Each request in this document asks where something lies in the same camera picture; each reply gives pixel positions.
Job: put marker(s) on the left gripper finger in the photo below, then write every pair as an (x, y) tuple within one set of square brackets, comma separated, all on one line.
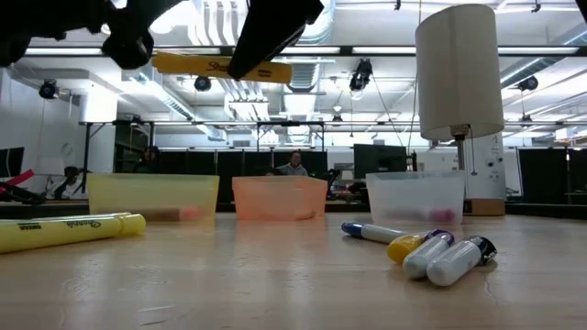
[(270, 27)]

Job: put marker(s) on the deep yellow highlighter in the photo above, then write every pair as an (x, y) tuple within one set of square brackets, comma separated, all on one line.
[(192, 64)]

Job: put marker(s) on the blue cap white marker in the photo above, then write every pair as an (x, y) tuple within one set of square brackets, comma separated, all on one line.
[(376, 233)]

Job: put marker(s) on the pink dry-erase marker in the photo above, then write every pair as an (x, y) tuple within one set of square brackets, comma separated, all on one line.
[(444, 215)]

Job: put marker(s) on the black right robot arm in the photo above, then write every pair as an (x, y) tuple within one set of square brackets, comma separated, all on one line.
[(583, 7)]

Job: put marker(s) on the black ceiling spotlight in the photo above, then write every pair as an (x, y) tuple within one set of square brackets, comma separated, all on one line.
[(528, 83), (49, 89), (202, 83), (361, 75)]

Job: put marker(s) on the person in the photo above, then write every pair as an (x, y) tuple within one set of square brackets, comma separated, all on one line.
[(293, 165), (69, 181), (149, 160)]

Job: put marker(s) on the black room partition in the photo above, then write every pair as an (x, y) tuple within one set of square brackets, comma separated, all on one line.
[(546, 174), (202, 169)]

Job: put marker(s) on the orange translucent plastic bin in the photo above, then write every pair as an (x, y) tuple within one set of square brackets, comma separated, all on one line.
[(280, 197)]

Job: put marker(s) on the black monitor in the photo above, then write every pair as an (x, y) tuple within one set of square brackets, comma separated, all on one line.
[(380, 160), (11, 162)]

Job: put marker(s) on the yellow translucent plastic bin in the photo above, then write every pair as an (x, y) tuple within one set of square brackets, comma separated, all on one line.
[(151, 190)]

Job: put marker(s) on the white shade table lamp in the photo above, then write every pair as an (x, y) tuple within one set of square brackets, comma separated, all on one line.
[(458, 69)]

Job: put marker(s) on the red bar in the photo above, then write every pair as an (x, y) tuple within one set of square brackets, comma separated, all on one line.
[(20, 178)]

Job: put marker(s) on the clear translucent plastic bin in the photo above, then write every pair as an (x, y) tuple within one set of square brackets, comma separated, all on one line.
[(413, 192)]

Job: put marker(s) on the slim yellow highlighter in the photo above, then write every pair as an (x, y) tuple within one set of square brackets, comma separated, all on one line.
[(403, 247)]

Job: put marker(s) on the purple cap white marker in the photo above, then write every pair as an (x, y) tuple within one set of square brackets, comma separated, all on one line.
[(426, 256)]

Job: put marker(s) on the black cap white marker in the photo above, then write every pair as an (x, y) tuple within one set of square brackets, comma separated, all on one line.
[(454, 266)]

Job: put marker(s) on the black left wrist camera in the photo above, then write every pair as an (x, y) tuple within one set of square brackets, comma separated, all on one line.
[(130, 48)]

